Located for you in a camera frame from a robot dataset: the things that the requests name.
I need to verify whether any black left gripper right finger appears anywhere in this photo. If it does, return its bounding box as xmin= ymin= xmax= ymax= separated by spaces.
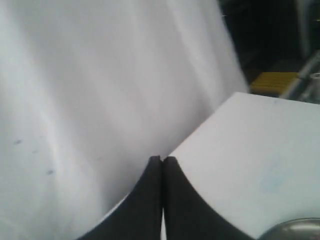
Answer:
xmin=162 ymin=156 xmax=252 ymax=240

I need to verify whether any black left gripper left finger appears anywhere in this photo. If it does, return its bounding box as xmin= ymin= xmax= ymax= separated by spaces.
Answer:
xmin=80 ymin=156 xmax=163 ymax=240

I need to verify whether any round steel plate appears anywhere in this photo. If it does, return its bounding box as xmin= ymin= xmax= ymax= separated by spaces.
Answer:
xmin=258 ymin=218 xmax=320 ymax=240

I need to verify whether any white backdrop curtain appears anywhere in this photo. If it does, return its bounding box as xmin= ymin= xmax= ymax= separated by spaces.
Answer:
xmin=0 ymin=0 xmax=248 ymax=240

